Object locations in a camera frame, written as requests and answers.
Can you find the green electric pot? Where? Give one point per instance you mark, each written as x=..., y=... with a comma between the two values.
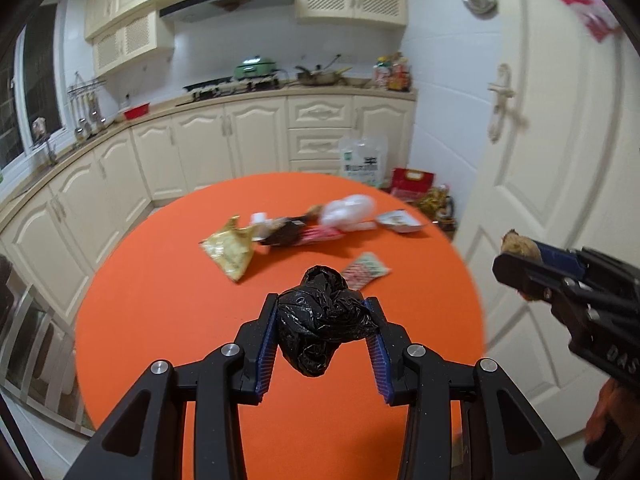
x=255, y=67

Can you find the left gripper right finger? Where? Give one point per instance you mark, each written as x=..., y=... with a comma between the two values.
x=386, y=350

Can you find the white rice bag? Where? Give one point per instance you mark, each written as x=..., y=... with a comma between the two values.
x=364, y=160

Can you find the orange round table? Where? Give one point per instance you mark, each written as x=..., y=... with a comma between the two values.
x=159, y=297

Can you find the condiment bottles group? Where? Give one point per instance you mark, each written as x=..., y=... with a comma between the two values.
x=392, y=72

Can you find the black gas stove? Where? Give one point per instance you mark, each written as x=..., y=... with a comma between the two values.
x=228, y=86

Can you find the red snack wrapper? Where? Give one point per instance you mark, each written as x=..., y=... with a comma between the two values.
x=318, y=234

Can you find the kitchen window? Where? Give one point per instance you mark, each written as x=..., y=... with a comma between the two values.
x=28, y=85

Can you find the white door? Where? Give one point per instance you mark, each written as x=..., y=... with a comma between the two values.
x=565, y=171

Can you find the red basin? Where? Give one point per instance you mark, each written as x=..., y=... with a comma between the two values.
x=137, y=112

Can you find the sink faucet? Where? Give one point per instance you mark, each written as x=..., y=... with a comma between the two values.
x=42, y=137

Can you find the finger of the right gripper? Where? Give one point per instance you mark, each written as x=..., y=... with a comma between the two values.
x=540, y=282
x=555, y=257

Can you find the black snack wrapper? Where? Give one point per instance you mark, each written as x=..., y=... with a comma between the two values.
x=283, y=232

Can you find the steel wok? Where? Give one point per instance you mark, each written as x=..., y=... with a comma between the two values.
x=322, y=75

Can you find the hanging utensil rack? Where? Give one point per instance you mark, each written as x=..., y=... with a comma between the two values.
x=83, y=95

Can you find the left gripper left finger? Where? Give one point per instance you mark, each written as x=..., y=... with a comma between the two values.
x=257, y=339

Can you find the black plastic bag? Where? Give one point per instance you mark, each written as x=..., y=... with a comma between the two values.
x=318, y=315

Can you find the yellow chip bag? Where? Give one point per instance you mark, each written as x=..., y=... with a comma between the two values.
x=231, y=248

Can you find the door handle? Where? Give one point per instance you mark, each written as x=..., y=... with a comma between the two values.
x=502, y=90

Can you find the green white snack wrapper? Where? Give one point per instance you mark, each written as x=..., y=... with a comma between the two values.
x=365, y=269

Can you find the red gift box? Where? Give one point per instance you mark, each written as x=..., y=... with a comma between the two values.
x=410, y=185

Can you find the white crumpled plastic bag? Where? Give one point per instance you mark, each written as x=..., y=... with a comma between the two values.
x=349, y=214

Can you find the cream lower cabinets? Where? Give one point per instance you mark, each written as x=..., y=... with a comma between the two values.
x=65, y=225

